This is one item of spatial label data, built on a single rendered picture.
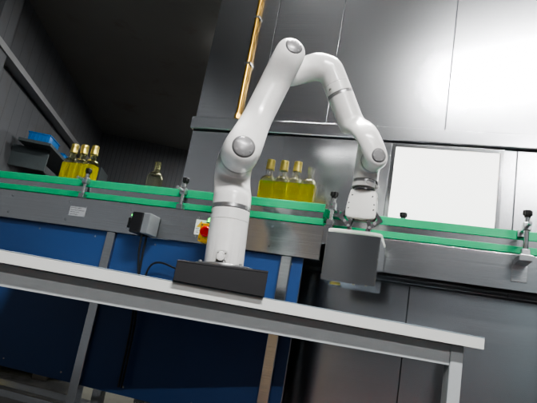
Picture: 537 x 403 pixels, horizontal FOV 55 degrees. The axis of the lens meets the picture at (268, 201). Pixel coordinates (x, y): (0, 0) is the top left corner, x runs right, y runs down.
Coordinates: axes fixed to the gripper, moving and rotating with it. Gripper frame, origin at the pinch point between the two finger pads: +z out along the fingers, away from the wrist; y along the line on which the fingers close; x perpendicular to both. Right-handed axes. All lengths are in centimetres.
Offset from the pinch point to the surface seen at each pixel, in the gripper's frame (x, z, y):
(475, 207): -40, -24, -38
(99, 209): -10, 0, 108
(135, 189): -12, -11, 95
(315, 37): -41, -99, 38
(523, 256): -10, -1, -51
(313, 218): -12.7, -6.6, 18.7
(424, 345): 1.5, 31.1, -24.2
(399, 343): 4.6, 31.9, -17.2
